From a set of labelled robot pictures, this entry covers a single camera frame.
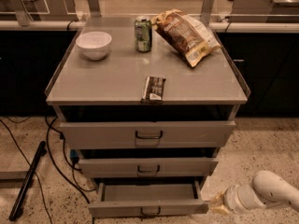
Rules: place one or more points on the brown chip bag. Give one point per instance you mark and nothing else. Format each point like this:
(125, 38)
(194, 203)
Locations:
(187, 35)

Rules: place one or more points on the black bar on floor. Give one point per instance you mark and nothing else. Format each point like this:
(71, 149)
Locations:
(16, 209)

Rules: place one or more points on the grey drawer cabinet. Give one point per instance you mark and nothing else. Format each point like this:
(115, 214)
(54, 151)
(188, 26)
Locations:
(119, 79)

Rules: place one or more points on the grey bottom drawer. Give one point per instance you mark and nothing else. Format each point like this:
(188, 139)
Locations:
(148, 197)

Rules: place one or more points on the grey drawer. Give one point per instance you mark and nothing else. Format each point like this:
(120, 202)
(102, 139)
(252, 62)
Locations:
(148, 197)
(147, 167)
(132, 126)

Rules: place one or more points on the dark snack bar wrapper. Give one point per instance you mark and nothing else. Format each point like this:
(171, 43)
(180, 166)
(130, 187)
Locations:
(153, 90)

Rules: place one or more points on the green soda can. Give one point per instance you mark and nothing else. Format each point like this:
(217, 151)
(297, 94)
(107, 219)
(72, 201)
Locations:
(143, 33)

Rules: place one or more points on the blue plug box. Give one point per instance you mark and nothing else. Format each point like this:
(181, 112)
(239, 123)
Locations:
(74, 156)

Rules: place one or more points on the grey middle drawer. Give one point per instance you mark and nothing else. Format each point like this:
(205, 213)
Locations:
(147, 167)

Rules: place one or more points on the white ceramic bowl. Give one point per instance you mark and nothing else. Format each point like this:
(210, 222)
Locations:
(94, 45)

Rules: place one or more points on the grey top drawer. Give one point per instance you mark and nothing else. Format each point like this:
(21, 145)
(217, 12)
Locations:
(132, 126)

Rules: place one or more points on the white horizontal rail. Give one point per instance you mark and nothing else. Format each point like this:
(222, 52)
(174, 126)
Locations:
(219, 27)

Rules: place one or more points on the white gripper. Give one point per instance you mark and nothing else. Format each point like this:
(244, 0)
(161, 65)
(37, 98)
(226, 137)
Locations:
(231, 199)

